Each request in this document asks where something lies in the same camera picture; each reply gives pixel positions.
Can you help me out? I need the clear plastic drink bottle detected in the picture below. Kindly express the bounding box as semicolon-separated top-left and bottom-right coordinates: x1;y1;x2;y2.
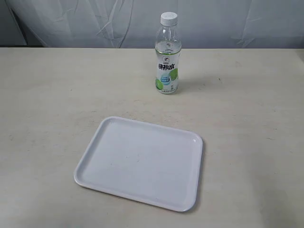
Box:
155;12;182;95

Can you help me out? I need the white wrinkled backdrop cloth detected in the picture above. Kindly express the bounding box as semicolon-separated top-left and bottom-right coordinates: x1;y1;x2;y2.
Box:
0;0;304;48

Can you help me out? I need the white plastic tray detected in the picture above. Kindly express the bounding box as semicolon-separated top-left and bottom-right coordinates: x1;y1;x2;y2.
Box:
74;116;204;212

